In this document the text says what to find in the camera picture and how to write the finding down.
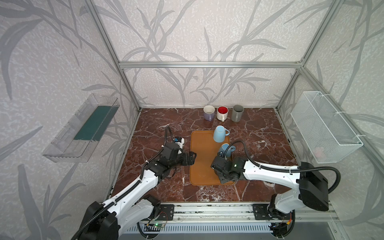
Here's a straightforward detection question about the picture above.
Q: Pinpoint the lilac mug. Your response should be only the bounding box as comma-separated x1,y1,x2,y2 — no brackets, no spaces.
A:
203,105,216,122

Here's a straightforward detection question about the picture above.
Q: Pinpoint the grey mug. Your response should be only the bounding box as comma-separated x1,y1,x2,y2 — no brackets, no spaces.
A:
231,105,244,123

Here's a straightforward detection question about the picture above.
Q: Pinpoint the white mug red inside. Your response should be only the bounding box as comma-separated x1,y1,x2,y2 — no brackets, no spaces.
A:
217,106,229,122

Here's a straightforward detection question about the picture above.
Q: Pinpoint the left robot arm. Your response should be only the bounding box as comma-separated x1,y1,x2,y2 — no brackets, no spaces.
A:
72,137,197,240

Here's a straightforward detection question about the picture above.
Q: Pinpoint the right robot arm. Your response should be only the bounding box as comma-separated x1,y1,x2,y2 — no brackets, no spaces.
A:
211,149,341,219

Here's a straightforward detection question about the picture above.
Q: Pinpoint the blue dotted floral mug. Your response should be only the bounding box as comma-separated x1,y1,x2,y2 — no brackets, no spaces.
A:
218,143,236,158

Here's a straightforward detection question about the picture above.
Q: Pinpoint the light blue mug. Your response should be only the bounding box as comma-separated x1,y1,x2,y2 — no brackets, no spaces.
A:
213,125,230,143

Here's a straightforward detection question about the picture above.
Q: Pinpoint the orange rectangular tray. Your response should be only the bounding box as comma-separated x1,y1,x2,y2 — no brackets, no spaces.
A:
190,131,230,186

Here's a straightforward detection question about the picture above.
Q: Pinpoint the green circuit board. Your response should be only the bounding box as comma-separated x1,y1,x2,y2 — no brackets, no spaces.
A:
145,222,167,232

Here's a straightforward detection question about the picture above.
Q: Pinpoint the aluminium front rail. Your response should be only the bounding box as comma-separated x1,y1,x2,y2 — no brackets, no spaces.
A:
86,201,343,224

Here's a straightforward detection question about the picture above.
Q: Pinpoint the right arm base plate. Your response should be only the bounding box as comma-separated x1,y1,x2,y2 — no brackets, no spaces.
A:
252,204,291,221

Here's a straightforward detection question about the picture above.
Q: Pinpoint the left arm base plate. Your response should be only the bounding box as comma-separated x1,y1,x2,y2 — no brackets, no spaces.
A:
154,204,175,221

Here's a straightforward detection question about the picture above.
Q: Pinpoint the white wire mesh basket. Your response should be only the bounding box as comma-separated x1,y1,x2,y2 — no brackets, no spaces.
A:
291,91,364,164

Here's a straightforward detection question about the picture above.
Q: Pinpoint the clear plastic wall bin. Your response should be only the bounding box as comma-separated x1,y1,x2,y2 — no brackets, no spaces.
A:
42,94,120,163

